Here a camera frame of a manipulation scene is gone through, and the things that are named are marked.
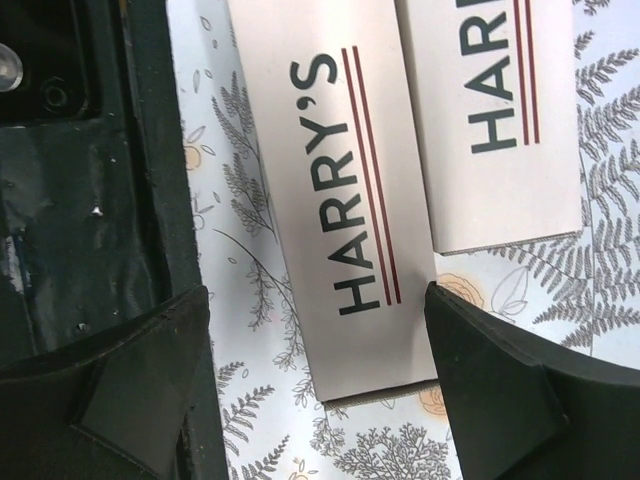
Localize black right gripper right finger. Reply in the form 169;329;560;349
424;283;639;479

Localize floral table mat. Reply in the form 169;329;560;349
167;1;639;479

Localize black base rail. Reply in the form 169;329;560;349
1;1;226;479

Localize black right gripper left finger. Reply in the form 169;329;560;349
1;286;209;479

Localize white Harry's razor box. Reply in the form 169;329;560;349
396;0;582;255
229;1;437;401

